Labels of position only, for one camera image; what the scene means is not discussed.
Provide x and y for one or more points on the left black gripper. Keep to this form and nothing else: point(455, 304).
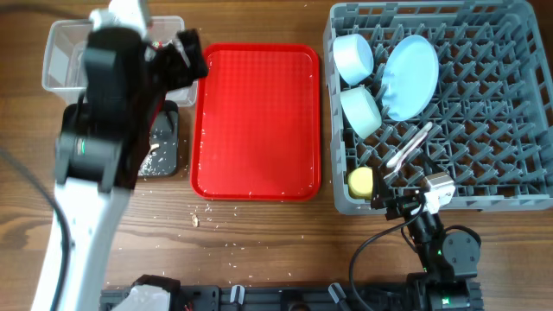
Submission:
point(184, 72)

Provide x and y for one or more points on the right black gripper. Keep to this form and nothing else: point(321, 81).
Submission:
point(381, 195)

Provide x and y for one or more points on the yellow plastic cup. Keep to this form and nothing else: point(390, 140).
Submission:
point(360, 183)

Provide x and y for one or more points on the white plastic fork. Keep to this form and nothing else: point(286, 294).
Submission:
point(427, 126)

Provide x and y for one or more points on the white plastic spoon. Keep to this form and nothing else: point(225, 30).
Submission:
point(398, 158)

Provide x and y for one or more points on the green bowl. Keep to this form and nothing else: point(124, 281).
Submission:
point(361, 111)

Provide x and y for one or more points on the light blue plate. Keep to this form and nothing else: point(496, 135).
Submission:
point(410, 78)

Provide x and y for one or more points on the light blue food bowl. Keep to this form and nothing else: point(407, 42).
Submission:
point(353, 58)

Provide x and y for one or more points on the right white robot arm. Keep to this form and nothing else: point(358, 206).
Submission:
point(449, 255)

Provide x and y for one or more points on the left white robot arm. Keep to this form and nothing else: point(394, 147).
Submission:
point(120, 95)

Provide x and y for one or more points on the black waste tray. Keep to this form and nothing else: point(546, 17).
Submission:
point(97, 155)

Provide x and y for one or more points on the clear plastic waste bin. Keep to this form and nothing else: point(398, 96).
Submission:
point(63, 71)

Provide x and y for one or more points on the grey dishwasher rack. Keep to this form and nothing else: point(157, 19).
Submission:
point(491, 113)

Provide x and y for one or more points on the red serving tray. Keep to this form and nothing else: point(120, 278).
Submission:
point(257, 129)

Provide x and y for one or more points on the food scraps and rice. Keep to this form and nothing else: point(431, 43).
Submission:
point(162, 158)

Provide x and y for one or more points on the nut shell on table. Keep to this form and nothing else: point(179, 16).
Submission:
point(195, 221)

